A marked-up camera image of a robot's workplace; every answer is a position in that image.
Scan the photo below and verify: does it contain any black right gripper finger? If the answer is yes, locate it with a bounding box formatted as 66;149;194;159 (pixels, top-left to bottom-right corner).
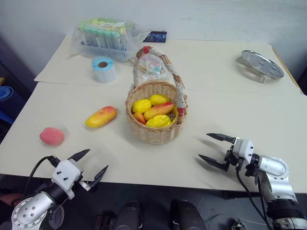
206;133;236;145
198;154;229;172

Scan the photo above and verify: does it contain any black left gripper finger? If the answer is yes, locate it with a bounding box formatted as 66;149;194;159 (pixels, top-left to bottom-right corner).
67;149;91;162
90;164;109;189

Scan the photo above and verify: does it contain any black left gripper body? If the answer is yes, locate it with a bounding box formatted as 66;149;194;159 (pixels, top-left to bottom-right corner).
77;171;98;193

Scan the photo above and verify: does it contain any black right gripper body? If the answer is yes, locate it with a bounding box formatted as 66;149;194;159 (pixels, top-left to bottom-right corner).
224;143;243;172

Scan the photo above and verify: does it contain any ridged yellow fruit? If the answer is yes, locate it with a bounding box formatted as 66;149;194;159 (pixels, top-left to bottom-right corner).
145;114;172;128

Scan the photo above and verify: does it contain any small orange red fruit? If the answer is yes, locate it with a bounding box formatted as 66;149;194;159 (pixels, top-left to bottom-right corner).
133;112;147;126

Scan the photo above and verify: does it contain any pink peach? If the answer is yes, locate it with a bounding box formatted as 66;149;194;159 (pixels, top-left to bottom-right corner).
39;126;65;146

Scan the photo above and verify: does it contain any red and yellow mango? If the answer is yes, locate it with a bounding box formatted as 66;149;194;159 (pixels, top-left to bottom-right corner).
143;102;175;121
85;105;118;128

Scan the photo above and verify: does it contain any dark rounded shape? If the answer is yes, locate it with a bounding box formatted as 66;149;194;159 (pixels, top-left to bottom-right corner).
170;199;207;230
112;200;142;230

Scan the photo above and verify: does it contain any round yellow lemon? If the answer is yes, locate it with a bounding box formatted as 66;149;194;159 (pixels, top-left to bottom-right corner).
132;99;153;114
148;94;171;106

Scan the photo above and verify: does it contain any round metal steamer rack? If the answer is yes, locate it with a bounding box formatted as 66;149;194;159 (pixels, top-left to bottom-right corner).
235;49;285;84

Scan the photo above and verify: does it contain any light blue label roll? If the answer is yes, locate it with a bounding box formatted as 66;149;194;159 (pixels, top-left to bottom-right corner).
91;56;117;83

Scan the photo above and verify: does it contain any small clear bag of candies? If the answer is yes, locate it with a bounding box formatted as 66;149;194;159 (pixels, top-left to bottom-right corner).
136;54;172;83

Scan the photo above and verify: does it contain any plastic bag of test tubes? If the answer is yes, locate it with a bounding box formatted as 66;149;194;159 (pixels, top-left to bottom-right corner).
70;17;145;64

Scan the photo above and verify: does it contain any dark blue printed card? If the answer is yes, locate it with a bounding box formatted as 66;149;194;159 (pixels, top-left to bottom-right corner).
142;30;168;44

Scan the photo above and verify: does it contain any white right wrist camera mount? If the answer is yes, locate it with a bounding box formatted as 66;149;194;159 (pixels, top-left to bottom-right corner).
231;137;255;166

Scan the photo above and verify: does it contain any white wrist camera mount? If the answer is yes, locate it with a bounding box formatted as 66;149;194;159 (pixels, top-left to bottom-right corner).
51;159;84;200
231;137;255;166

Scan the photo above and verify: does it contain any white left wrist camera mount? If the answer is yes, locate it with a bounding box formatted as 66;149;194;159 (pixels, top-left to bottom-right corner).
51;159;84;200

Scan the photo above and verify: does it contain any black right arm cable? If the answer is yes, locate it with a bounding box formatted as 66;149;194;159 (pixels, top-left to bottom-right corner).
236;165;275;230

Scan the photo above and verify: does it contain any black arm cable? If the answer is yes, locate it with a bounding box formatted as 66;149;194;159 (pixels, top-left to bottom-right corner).
236;165;275;230
24;155;61;193

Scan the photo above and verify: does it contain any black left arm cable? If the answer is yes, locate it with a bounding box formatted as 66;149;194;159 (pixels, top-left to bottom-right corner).
24;155;61;193

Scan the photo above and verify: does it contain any wicker basket with handle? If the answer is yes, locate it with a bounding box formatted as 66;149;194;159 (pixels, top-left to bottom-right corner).
125;46;189;145

